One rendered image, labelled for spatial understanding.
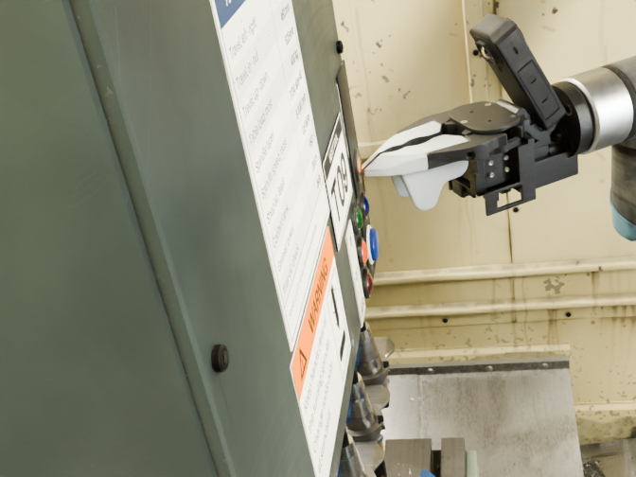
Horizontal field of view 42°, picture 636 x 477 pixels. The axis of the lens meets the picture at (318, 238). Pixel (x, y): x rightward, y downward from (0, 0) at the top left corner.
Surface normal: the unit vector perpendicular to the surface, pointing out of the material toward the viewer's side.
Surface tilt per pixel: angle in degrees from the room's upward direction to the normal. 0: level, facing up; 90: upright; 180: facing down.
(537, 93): 91
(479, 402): 24
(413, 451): 0
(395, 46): 90
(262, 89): 90
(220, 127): 90
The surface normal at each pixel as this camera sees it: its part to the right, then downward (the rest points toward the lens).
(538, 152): 0.36, 0.40
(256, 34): 0.98, -0.07
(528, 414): -0.21, -0.58
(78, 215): -0.14, 0.50
